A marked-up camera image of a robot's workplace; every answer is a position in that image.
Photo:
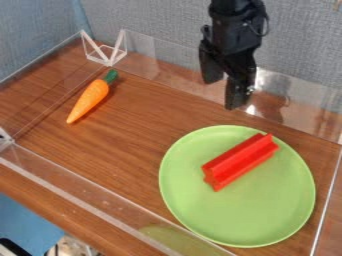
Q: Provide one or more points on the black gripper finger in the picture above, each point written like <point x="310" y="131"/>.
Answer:
<point x="238" y="91"/>
<point x="210" y="67"/>

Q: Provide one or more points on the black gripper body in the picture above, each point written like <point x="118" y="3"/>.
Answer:
<point x="234" y="37"/>

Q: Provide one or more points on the red rectangular block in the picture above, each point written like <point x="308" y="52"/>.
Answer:
<point x="240" y="160"/>

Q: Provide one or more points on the green round plate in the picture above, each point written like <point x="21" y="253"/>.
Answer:
<point x="257" y="211"/>

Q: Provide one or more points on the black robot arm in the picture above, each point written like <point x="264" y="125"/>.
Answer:
<point x="234" y="6"/>

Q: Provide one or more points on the orange toy carrot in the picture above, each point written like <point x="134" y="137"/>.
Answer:
<point x="94" y="94"/>

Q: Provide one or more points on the clear acrylic enclosure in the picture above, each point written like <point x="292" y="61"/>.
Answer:
<point x="89" y="174"/>

